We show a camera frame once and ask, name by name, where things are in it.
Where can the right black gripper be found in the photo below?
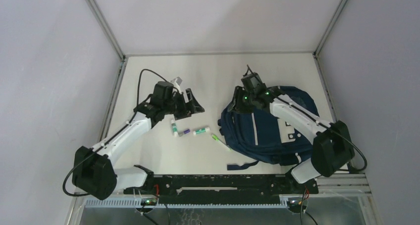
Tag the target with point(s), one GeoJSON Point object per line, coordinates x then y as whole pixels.
{"type": "Point", "coordinates": [236, 103]}

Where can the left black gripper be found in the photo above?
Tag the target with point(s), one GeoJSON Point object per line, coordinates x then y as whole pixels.
{"type": "Point", "coordinates": [187, 108]}

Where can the green white glue stick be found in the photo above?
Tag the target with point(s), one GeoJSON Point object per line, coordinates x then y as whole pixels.
{"type": "Point", "coordinates": [174, 128]}

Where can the navy blue backpack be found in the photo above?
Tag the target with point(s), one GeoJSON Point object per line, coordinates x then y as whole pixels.
{"type": "Point", "coordinates": [263, 138]}

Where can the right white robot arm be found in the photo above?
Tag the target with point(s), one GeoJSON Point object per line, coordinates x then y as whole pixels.
{"type": "Point", "coordinates": [332, 146]}

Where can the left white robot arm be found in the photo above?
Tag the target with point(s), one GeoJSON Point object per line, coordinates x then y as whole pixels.
{"type": "Point", "coordinates": [94, 171]}

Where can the green capped marker pen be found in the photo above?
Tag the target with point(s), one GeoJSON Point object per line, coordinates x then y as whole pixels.
{"type": "Point", "coordinates": [214, 137]}

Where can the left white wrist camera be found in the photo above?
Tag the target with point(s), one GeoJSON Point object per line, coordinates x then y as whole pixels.
{"type": "Point", "coordinates": [176, 82]}

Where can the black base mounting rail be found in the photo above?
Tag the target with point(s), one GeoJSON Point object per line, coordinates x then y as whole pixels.
{"type": "Point", "coordinates": [235, 189]}

